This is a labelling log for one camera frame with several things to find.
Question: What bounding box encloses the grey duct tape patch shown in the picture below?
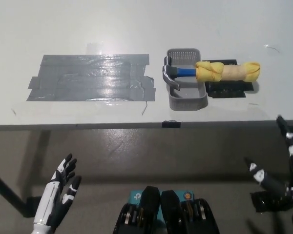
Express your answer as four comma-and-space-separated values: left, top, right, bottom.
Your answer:
26, 54, 157, 102

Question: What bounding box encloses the grey plastic perforated basket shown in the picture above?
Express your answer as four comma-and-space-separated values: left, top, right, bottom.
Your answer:
166, 48, 208, 112

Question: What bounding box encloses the hammer with yellow cloth grip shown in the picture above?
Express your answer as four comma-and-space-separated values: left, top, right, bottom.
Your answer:
162, 56, 261, 91

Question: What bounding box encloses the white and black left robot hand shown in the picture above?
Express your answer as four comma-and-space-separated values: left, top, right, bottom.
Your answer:
33, 153, 83, 227

